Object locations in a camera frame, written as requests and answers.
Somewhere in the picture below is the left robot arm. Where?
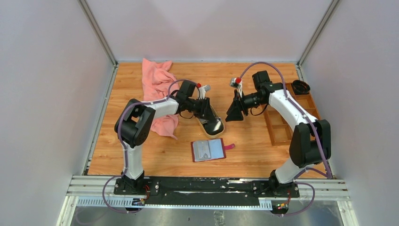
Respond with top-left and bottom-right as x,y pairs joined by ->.
114,79 -> 225,194

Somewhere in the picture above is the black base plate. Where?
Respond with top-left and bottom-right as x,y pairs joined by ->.
113,177 -> 299,207

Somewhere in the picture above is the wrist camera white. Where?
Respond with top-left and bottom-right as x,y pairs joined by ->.
230,77 -> 242,97
197,83 -> 211,99

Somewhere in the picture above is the black round cap top right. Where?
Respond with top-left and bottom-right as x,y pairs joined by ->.
291,80 -> 311,95

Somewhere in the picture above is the aluminium frame rail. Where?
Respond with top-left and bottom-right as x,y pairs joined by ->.
67,176 -> 350,210

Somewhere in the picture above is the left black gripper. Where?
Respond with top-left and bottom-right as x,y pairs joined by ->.
185,97 -> 216,121

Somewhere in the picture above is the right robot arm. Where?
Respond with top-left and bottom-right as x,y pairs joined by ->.
225,71 -> 333,197

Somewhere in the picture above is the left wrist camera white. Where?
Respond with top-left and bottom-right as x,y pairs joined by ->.
197,83 -> 211,99

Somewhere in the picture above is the brown compartment organizer tray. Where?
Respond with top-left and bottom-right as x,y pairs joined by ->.
263,82 -> 321,146

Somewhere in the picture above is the pink cloth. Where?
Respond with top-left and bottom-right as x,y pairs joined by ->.
142,58 -> 179,139

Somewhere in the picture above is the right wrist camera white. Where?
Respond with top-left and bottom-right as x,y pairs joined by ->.
230,77 -> 242,97

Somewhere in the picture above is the yellow oval tray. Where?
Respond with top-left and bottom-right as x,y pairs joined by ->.
196,105 -> 225,139

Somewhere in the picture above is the red leather card holder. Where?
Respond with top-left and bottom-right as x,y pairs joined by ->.
191,138 -> 235,162

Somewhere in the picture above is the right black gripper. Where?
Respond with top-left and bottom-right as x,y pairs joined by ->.
225,89 -> 266,122

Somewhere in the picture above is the white VIP card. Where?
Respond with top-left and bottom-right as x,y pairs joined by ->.
192,140 -> 211,161

